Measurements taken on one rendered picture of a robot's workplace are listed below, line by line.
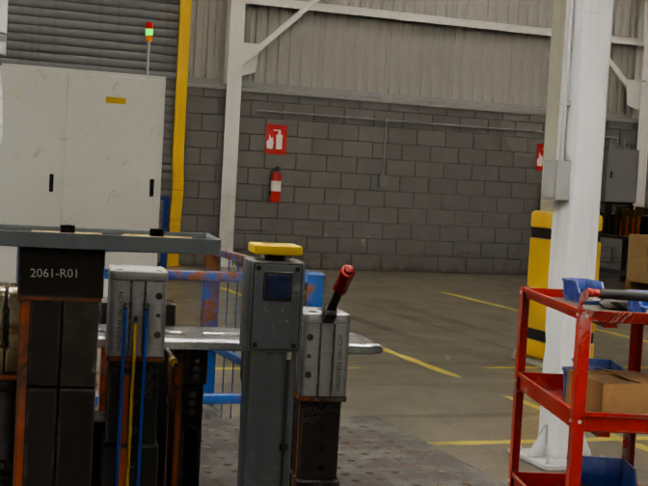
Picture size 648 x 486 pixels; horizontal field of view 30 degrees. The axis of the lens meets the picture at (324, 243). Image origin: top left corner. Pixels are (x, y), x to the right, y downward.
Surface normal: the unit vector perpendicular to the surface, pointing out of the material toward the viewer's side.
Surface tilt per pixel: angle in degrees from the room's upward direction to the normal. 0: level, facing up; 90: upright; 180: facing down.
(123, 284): 90
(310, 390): 90
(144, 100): 90
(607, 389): 90
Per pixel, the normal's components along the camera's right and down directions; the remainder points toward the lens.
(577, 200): 0.35, 0.07
